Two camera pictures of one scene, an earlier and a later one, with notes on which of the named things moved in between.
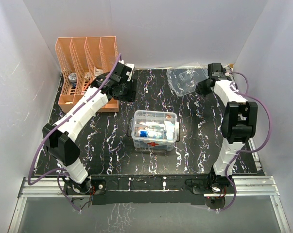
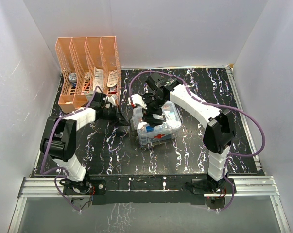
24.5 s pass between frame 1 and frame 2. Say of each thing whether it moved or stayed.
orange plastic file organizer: stayed
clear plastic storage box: moved
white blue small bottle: moved
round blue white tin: stayed
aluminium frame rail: stayed
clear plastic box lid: moved
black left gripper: moved
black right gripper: moved
